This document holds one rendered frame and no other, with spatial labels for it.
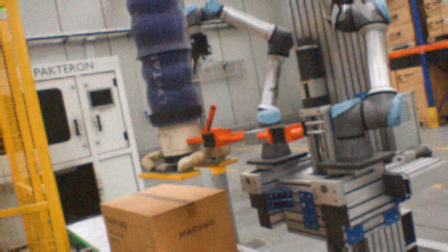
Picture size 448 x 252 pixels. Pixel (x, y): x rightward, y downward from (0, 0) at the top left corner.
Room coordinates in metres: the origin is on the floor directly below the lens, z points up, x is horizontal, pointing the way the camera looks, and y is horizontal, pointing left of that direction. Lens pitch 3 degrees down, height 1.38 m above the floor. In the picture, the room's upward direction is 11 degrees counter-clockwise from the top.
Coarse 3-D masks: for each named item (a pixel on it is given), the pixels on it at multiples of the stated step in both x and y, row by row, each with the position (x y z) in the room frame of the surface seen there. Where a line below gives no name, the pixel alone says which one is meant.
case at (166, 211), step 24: (144, 192) 2.32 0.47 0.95; (168, 192) 2.19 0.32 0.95; (192, 192) 2.08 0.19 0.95; (216, 192) 1.98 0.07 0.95; (120, 216) 2.04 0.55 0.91; (144, 216) 1.82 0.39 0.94; (168, 216) 1.81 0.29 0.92; (192, 216) 1.88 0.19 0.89; (216, 216) 1.95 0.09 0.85; (120, 240) 2.10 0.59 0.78; (144, 240) 1.86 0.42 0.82; (168, 240) 1.79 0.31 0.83; (192, 240) 1.86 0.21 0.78; (216, 240) 1.93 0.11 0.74
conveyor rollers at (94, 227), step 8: (72, 224) 3.64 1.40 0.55; (80, 224) 3.59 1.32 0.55; (88, 224) 3.54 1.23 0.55; (96, 224) 3.48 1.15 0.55; (80, 232) 3.32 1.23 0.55; (88, 232) 3.27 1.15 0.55; (96, 232) 3.22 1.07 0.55; (104, 232) 3.20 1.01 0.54; (88, 240) 3.08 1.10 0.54; (96, 240) 3.03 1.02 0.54; (104, 240) 2.97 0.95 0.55; (72, 248) 2.94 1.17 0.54; (104, 248) 2.79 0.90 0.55
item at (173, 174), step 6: (174, 168) 1.68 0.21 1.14; (138, 174) 1.85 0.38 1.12; (144, 174) 1.81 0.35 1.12; (150, 174) 1.77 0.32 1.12; (156, 174) 1.74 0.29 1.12; (162, 174) 1.71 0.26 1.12; (168, 174) 1.68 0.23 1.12; (174, 174) 1.65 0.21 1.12; (180, 174) 1.62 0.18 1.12; (186, 174) 1.61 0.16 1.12; (192, 174) 1.62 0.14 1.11; (198, 174) 1.64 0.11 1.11; (174, 180) 1.63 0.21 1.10; (180, 180) 1.59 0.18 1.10
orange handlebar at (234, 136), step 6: (234, 132) 1.54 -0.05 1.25; (240, 132) 1.51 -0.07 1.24; (264, 132) 1.38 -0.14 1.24; (294, 132) 1.29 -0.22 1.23; (300, 132) 1.29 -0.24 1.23; (192, 138) 1.70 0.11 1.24; (198, 138) 1.66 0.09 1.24; (222, 138) 1.54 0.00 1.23; (228, 138) 1.52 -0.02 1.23; (234, 138) 1.49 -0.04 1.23; (240, 138) 1.47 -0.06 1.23; (258, 138) 1.40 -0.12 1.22; (264, 138) 1.38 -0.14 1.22
